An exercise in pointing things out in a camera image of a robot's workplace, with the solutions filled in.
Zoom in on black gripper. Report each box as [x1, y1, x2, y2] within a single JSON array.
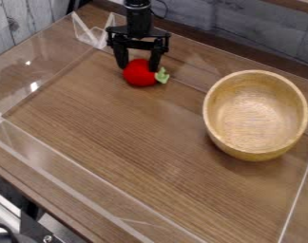
[[106, 26, 171, 72]]

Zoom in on red toy strawberry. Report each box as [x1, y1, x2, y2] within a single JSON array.
[[122, 59, 170, 86]]

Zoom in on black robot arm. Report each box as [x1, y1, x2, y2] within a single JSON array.
[[106, 0, 171, 72]]

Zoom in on wooden bowl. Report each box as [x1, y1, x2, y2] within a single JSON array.
[[202, 69, 308, 161]]

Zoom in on clear acrylic tray wall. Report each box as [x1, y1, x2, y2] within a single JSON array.
[[0, 17, 308, 243]]

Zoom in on black table clamp bracket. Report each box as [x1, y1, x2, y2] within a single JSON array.
[[17, 212, 63, 243]]

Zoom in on black cable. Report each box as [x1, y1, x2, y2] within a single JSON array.
[[0, 221, 19, 243]]

